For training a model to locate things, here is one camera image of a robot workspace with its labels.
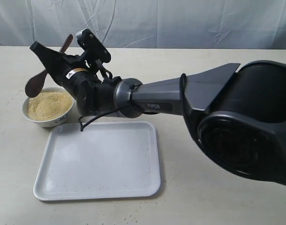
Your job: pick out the white ceramic bowl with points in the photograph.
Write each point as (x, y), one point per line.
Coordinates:
(49, 123)

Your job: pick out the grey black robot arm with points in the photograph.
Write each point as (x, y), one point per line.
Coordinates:
(235, 114)

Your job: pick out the white wrinkled backdrop curtain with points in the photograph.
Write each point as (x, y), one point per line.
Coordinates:
(230, 24)

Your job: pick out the beige grain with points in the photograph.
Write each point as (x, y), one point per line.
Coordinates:
(48, 105)

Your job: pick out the dark brown wooden spoon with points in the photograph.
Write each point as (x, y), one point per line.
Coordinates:
(35, 84)

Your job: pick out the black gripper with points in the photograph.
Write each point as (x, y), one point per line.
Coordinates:
(90, 84)

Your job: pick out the white rectangular plastic tray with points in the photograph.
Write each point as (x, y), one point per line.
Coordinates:
(105, 160)

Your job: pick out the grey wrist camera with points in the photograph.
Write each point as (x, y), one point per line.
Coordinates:
(93, 45)

